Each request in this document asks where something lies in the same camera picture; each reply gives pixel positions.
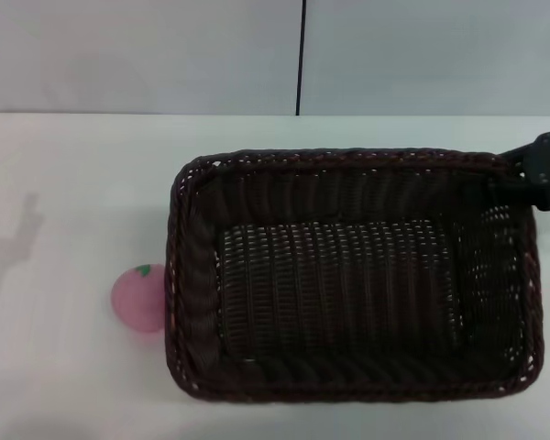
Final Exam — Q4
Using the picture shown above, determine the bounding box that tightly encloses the dark woven plastic basket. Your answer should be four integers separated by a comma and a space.
162, 147, 546, 406

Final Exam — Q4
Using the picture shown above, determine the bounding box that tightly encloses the pink toy peach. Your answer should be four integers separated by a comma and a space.
109, 263, 167, 334

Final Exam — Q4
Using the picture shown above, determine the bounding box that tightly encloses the black vertical wall strip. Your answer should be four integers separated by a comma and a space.
295, 0, 307, 116

